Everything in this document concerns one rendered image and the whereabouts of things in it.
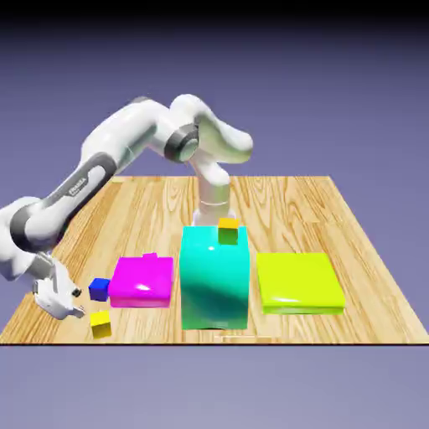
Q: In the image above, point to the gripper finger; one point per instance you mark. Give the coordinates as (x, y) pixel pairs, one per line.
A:
(76, 292)
(79, 313)

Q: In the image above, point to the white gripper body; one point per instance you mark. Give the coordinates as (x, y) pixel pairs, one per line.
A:
(58, 298)

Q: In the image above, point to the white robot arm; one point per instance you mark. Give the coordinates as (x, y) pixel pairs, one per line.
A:
(134, 127)

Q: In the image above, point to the small blue cube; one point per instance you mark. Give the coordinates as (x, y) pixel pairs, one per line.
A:
(99, 290)

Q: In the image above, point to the small yellow cube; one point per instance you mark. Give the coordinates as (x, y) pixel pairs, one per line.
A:
(100, 325)

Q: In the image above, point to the small magenta cube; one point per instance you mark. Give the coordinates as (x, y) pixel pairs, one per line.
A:
(150, 256)

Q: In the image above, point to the small orange cube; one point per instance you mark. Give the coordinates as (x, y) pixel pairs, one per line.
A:
(228, 231)

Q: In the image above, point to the large magenta box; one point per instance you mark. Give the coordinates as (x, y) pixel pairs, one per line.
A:
(142, 281)

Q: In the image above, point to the large cyan box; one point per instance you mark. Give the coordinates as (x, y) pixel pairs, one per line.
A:
(214, 278)

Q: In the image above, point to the large yellow-green box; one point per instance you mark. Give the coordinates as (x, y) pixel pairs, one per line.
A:
(300, 281)

